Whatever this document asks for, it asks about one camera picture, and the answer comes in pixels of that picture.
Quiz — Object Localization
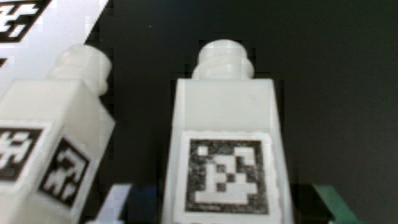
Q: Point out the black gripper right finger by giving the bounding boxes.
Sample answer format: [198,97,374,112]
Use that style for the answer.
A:
[294,184,367,224]

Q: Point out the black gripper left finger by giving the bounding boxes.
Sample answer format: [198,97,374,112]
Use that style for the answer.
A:
[85,184,156,224]

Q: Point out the white table leg with tag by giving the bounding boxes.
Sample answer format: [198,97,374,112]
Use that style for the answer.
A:
[161,40,293,224]

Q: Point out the white table leg right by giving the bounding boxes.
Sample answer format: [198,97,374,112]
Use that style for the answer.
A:
[0,45,115,224]

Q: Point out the white sheet with fiducial tags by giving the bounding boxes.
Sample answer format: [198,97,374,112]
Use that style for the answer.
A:
[0,0,108,93]

